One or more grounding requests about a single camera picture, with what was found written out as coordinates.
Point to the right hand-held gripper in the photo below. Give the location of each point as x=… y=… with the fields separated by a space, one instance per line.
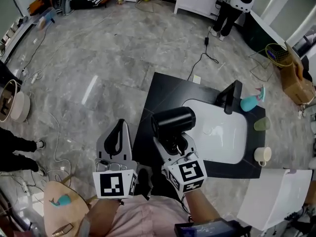
x=187 y=174

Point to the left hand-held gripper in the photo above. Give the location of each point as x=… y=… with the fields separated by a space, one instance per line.
x=111 y=184

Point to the black hair dryer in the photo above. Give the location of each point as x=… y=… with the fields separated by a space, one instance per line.
x=172 y=120

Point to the person's right forearm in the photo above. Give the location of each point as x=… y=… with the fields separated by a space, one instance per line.
x=201 y=206

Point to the person's left forearm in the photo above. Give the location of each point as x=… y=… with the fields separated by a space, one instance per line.
x=103 y=213

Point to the white sink basin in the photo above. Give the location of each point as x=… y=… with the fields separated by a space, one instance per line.
x=222 y=137

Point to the black sink counter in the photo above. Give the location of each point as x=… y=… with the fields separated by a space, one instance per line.
x=168 y=92

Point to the yellow paper note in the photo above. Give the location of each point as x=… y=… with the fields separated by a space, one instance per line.
x=196 y=79

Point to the black faucet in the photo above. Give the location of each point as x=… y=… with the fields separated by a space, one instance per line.
x=232 y=95

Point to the person's pink clothing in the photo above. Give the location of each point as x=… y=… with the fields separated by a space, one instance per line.
x=148 y=218

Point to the teal whale toy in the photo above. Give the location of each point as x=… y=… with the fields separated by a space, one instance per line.
x=62 y=201

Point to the teal spray bottle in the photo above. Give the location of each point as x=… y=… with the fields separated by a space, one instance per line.
x=249 y=103

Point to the cream mug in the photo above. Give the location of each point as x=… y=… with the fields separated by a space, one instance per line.
x=263 y=154

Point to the green translucent cup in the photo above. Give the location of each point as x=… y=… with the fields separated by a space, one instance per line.
x=262 y=124

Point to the black device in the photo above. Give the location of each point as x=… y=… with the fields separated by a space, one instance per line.
x=209 y=228

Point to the wooden side table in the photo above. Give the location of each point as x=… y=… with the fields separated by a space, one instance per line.
x=61 y=218

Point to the white power strip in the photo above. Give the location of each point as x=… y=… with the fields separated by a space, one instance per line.
x=35 y=78

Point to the round wooden basket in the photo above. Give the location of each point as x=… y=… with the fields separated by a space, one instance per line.
x=17 y=105

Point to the white box cabinet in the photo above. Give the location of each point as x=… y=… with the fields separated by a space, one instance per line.
x=274 y=199

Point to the cardboard box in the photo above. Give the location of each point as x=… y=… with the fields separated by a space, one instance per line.
x=296 y=83

